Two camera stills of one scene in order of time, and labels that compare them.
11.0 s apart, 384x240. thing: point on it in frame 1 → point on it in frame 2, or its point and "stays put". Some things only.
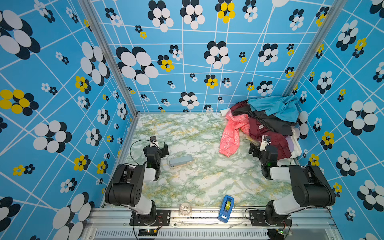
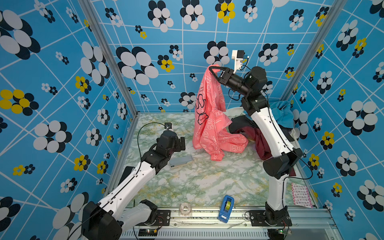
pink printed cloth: x=235 y=123 → x=212 y=132
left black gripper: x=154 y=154 → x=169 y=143
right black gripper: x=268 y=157 → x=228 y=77
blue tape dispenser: x=226 y=208 stays put
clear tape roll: x=185 y=213 stays put
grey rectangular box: x=178 y=161 stays put
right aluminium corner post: x=335 y=13 stays put
